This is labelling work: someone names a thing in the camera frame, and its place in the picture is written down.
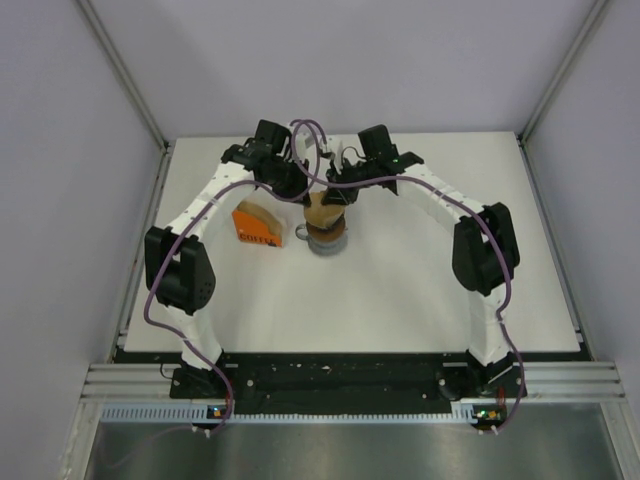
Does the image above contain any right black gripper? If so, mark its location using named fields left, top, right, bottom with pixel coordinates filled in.
left=321, top=158, right=376, bottom=208

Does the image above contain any brown paper coffee filter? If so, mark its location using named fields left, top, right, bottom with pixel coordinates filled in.
left=303, top=190, right=346, bottom=230

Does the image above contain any grey glass coffee server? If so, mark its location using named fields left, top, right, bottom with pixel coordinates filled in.
left=295, top=224, right=348, bottom=257

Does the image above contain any orange coffee filter packet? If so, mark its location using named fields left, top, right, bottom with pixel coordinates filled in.
left=232, top=200, right=286, bottom=248

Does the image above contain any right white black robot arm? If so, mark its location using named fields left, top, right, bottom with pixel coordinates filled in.
left=321, top=125, right=520, bottom=396

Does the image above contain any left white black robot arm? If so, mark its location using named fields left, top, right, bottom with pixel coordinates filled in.
left=143, top=119, right=314, bottom=397

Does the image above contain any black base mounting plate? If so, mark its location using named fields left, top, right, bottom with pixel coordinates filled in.
left=171, top=352, right=524, bottom=401

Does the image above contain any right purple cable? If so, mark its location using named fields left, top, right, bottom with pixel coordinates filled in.
left=289, top=118, right=526, bottom=435

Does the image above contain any purple cable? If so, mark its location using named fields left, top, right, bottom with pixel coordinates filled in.
left=289, top=118, right=526, bottom=435
left=143, top=118, right=329, bottom=435

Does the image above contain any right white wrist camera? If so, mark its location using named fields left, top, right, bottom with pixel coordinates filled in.
left=328, top=139, right=345, bottom=174

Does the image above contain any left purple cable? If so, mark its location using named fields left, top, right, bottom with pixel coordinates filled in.
left=143, top=118, right=329, bottom=435

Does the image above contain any grey slotted cable duct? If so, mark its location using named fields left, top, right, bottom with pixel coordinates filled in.
left=100, top=403, right=498, bottom=425

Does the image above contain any right aluminium corner post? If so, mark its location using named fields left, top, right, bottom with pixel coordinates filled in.
left=517, top=0, right=613, bottom=146

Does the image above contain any aluminium corner post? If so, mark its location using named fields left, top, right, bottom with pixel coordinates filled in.
left=517, top=0, right=613, bottom=146
left=73, top=0, right=169, bottom=152

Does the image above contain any left aluminium corner post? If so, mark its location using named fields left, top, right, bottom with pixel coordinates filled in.
left=73, top=0, right=169, bottom=152

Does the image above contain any aluminium front frame rail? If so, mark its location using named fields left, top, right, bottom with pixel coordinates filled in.
left=80, top=362, right=626, bottom=403

